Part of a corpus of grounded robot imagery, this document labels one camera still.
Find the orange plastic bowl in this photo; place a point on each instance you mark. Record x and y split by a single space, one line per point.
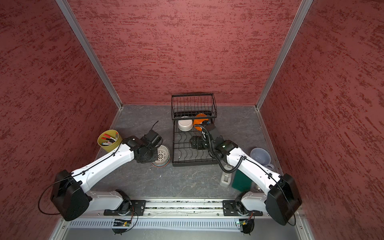
199 120

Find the yellow-green pen cup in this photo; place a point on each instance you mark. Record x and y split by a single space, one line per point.
109 146

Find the patterned bowl stack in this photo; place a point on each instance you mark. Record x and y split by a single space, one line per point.
163 157

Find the green sponge pad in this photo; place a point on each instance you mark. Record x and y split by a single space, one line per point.
241 182

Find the red marker in cup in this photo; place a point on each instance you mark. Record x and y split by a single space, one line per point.
109 139

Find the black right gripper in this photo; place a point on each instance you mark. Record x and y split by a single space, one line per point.
197 140

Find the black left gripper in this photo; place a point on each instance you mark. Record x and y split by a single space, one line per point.
139 159

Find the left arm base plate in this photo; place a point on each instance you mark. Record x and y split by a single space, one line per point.
135 207

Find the white ceramic bowl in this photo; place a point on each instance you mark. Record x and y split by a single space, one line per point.
185 124

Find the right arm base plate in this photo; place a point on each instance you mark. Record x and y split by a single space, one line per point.
236 208

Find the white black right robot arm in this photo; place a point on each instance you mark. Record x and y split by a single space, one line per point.
282 199

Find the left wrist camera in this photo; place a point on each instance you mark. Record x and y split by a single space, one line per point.
152 139

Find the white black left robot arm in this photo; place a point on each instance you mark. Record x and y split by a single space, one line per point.
71 192

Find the translucent measuring cup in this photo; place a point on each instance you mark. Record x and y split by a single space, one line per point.
262 157

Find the black wire dish rack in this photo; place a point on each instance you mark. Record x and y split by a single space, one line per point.
190 105

